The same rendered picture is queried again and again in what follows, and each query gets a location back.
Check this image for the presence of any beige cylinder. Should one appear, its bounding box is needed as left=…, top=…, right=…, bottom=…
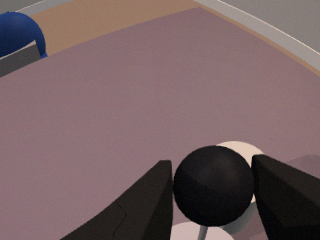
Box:
left=216, top=140, right=264, bottom=235

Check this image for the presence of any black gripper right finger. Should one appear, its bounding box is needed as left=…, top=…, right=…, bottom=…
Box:
left=251, top=153, right=320, bottom=240

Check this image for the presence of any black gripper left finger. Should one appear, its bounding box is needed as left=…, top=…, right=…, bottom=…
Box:
left=60, top=160, right=173, bottom=240

